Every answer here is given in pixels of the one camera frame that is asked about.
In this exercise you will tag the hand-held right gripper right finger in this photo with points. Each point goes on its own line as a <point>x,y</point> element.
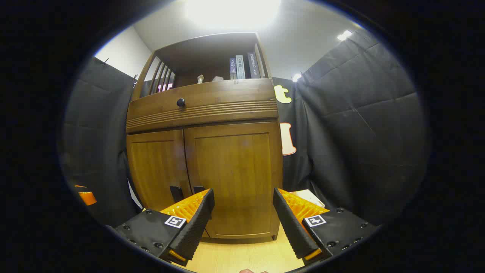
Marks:
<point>291,223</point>

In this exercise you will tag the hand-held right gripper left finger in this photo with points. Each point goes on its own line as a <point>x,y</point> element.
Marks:
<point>197,223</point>

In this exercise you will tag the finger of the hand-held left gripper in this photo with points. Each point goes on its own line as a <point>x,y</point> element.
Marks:
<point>86,197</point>

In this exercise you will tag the wooden cabinet door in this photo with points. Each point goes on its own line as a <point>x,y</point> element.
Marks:
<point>157,167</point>
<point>238,167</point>

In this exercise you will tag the wooden double-door shoe cabinet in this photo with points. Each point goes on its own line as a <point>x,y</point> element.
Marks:
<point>212,113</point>

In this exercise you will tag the wooden cabinet drawer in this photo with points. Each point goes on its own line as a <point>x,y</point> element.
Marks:
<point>227,93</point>

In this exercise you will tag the beige cardboard box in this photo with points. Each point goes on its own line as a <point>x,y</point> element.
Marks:
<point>308,197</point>

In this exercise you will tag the black backdrop cloth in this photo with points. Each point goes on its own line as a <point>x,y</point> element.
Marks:
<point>360,132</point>

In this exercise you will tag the black round drawer knob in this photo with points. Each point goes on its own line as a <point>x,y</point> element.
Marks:
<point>180,102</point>

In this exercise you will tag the small pale figurine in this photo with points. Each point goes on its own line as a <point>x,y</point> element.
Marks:
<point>200,79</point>

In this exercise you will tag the small white box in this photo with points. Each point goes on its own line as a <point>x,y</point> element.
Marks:
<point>217,79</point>

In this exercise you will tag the small ceiling light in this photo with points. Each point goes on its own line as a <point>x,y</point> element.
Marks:
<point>344,35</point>
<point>296,77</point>

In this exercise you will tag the light grey book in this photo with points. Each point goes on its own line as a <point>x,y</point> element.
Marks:
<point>240,66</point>

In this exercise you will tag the dark grey book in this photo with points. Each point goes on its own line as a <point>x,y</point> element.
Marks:
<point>254,65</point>

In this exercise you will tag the large ceiling light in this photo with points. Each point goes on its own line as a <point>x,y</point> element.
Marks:
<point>231,11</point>

